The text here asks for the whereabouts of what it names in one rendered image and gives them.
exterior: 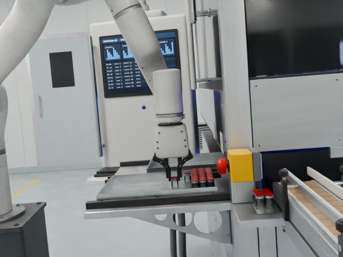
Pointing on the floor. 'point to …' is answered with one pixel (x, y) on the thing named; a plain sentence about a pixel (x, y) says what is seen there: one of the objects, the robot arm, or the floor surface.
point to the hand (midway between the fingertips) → (173, 173)
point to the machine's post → (237, 111)
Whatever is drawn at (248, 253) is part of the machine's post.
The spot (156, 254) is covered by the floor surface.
